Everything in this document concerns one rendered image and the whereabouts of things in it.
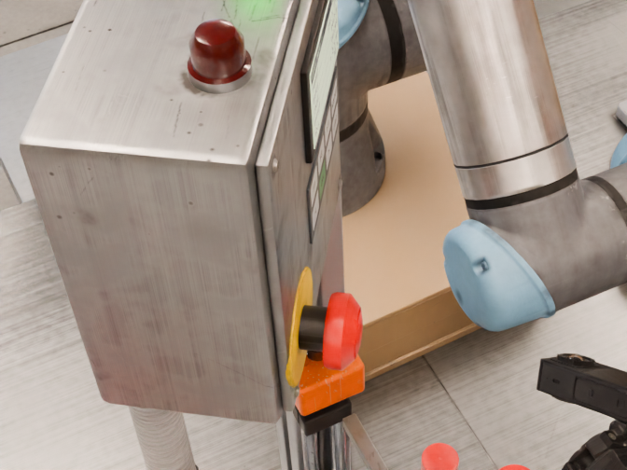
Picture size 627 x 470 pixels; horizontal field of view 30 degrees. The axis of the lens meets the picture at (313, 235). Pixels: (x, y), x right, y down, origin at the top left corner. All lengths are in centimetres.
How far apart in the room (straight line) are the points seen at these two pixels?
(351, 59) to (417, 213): 19
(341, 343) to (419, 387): 59
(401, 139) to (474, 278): 50
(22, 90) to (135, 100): 102
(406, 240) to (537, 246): 40
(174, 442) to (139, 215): 29
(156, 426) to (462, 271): 22
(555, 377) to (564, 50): 68
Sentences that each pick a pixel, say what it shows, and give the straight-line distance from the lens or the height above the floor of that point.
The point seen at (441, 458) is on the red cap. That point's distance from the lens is 107.
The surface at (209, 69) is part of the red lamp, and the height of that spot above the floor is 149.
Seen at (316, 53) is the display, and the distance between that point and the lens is 52.
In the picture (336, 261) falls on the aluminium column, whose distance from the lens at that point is 74.
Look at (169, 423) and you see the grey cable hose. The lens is 73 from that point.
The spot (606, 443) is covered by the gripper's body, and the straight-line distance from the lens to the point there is 86.
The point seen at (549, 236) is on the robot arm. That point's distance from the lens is 74.
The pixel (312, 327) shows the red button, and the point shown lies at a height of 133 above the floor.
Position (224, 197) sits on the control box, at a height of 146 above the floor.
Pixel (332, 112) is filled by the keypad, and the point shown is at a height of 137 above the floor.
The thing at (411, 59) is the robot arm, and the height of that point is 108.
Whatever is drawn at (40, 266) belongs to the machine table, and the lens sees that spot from 129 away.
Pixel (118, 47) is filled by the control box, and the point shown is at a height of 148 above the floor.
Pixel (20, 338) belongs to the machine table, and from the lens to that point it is 123.
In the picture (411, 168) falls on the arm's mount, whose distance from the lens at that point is 120.
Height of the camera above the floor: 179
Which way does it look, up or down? 50 degrees down
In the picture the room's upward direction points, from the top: 4 degrees counter-clockwise
